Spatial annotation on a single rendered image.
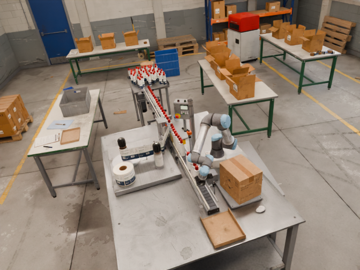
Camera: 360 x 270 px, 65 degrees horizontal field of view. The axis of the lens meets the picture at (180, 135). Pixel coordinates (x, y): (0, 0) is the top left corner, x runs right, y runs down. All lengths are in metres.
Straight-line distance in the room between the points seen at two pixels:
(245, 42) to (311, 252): 5.93
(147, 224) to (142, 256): 0.30
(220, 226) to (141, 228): 0.66
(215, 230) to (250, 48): 6.48
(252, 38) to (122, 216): 6.53
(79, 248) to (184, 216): 1.57
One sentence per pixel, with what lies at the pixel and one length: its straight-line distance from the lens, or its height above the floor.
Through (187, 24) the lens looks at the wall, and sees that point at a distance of 10.35.
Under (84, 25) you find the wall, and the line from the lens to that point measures 10.25.
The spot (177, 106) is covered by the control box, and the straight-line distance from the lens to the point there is 2.85.
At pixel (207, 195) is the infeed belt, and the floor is 0.88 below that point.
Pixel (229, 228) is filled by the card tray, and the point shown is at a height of 0.83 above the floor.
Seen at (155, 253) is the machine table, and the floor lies 0.83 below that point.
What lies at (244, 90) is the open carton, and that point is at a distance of 4.36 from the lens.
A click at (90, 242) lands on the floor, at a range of 3.67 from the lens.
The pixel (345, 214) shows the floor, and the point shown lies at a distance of 3.90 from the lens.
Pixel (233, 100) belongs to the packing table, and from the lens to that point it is 4.39.
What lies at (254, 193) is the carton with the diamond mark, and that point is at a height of 0.91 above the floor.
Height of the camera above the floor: 2.71
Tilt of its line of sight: 32 degrees down
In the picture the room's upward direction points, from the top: 7 degrees counter-clockwise
